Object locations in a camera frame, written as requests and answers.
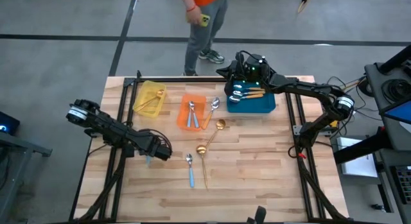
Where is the person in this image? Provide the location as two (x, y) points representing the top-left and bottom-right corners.
(179, 0), (229, 77)

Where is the black aluminium table frame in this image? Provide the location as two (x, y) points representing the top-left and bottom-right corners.
(69, 69), (346, 223)

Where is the yellow translucent plastic bin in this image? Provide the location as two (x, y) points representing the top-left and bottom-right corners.
(133, 80), (168, 119)

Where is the colourful button keypad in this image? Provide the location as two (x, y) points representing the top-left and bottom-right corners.
(394, 166), (411, 205)

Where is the yellow phone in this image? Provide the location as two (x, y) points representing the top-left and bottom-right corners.
(198, 13), (211, 28)

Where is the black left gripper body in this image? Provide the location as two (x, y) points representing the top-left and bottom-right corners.
(141, 137), (173, 162)

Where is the black angular object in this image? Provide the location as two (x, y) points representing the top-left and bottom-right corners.
(246, 205), (267, 224)

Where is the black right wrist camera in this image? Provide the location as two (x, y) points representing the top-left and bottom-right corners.
(243, 53), (270, 82)

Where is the blue panel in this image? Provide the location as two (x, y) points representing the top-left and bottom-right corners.
(383, 100), (411, 125)

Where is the black cable bundle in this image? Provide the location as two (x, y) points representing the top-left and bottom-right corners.
(326, 75), (369, 121)

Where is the blue plastic bin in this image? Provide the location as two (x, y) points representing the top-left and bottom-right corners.
(226, 81), (277, 114)

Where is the black coiled cable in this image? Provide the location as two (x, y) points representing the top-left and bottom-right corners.
(381, 78), (411, 105)

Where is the white box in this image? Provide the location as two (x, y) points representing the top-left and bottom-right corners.
(336, 136), (379, 178)

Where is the black support beam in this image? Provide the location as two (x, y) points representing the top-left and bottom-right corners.
(333, 127), (386, 166)

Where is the black device blue light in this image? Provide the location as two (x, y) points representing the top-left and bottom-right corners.
(0, 110), (21, 137)

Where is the orange translucent plastic bin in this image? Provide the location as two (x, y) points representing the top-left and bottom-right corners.
(176, 94), (207, 132)

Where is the grey side table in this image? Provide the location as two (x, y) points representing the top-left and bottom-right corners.
(364, 62), (411, 224)
(0, 130), (53, 224)

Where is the yellow black floor tool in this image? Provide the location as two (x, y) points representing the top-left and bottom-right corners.
(297, 0), (314, 15)

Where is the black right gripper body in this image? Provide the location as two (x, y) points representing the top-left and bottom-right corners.
(232, 51), (280, 89)

